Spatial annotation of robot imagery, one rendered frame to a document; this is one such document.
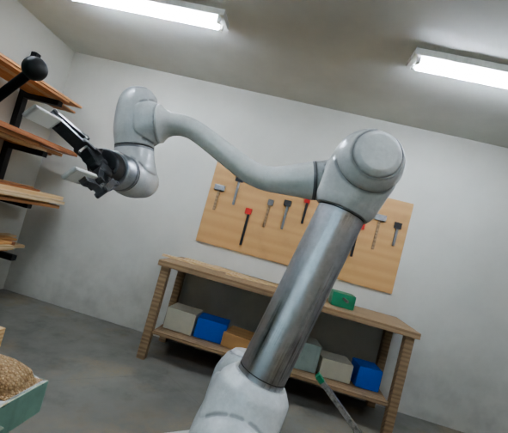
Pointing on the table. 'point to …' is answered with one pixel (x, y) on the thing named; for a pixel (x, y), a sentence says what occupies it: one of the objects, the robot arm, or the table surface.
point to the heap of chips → (1, 374)
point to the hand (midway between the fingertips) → (52, 143)
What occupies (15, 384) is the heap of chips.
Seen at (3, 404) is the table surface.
